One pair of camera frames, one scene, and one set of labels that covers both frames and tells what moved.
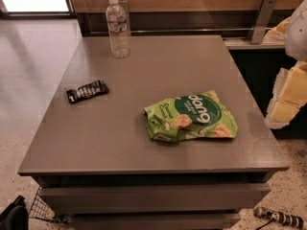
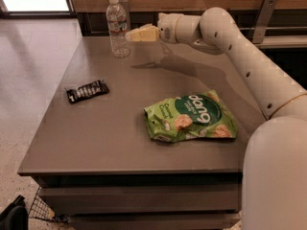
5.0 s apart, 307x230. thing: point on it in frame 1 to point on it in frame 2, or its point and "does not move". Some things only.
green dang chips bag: (188, 116) does not move
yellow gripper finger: (278, 34) to (145, 27)
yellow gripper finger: (289, 95) to (144, 34)
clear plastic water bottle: (118, 29) does not move
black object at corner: (15, 217) does not move
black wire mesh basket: (41, 209) does not move
